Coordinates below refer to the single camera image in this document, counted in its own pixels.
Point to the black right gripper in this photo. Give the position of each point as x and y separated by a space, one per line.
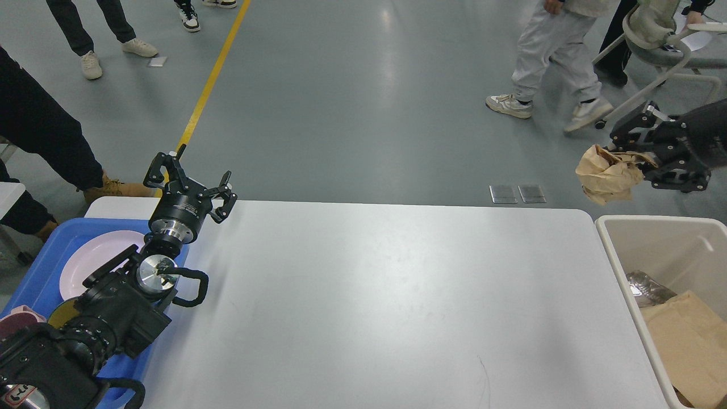
687 165

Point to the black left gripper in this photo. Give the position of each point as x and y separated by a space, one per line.
180 212

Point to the brown paper ball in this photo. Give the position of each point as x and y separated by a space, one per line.
607 176

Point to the pink plate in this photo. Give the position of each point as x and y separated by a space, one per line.
91 256

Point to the aluminium foil tray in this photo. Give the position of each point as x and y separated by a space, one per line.
646 291

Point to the large brown paper bag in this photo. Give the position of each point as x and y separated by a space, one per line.
690 339

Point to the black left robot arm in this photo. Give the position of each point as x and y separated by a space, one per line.
122 310

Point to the beige plastic bin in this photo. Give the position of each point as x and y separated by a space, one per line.
680 253

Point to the white sneaker top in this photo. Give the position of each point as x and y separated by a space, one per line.
188 14

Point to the person in grey sweatpants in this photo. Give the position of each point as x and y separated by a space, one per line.
555 34

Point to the metal floor plates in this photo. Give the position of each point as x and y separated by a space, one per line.
512 195

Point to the person in black clothes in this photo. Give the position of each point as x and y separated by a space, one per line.
34 122

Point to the blue mug yellow inside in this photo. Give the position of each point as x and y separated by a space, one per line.
64 313

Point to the blue plastic tray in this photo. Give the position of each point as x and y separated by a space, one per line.
39 290

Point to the pink mug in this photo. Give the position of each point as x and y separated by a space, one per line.
19 318

